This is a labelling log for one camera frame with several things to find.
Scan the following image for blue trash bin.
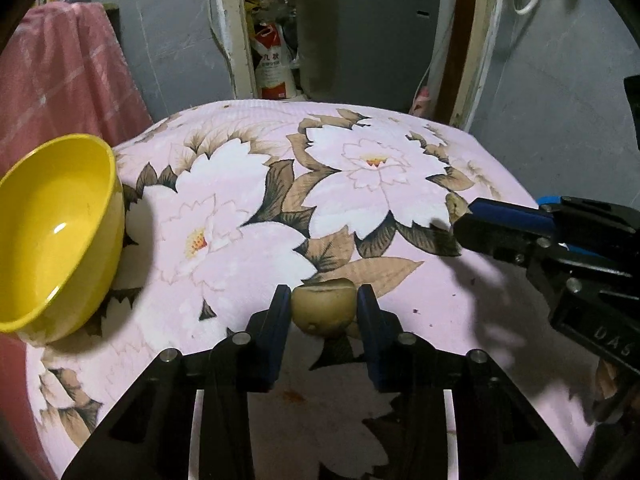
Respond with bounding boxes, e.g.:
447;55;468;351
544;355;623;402
537;196;563;212

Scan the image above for person's right hand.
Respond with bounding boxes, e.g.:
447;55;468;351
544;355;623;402
594;359;618;402

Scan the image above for pink floral tablecloth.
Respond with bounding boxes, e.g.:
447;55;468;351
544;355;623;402
26;101;595;476

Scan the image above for yellow plastic bowl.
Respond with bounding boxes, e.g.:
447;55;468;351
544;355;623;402
1;133;125;347

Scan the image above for dark grey refrigerator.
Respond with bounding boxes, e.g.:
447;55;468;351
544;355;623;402
295;0;440;112

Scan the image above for pink checked towel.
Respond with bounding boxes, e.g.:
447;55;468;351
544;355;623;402
0;2;152;174

